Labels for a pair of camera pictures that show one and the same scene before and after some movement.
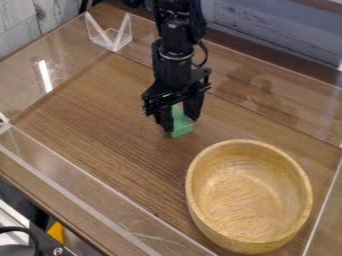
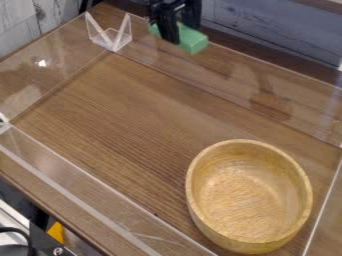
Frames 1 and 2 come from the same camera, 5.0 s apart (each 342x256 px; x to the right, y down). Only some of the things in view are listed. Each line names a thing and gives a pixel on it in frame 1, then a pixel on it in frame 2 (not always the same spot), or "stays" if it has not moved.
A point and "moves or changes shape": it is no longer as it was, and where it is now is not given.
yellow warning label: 58,232 stays
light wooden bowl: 249,195 stays
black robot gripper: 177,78 to 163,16
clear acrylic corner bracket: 110,38 stays
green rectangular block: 182,121 moves or changes shape
